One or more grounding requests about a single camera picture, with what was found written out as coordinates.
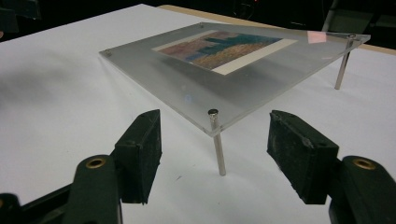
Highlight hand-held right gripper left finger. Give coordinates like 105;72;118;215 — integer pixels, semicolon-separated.
62;108;163;224

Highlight black folding chair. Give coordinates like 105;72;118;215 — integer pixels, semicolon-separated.
321;0;396;34

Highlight clear acrylic photo frame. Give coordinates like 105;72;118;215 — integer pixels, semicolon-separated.
98;21;372;177

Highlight painting print card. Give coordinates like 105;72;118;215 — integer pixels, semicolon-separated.
151;29;299;77

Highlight white table mat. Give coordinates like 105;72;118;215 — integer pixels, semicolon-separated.
0;3;396;224

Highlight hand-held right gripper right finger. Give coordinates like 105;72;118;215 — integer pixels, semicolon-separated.
266;109;396;224

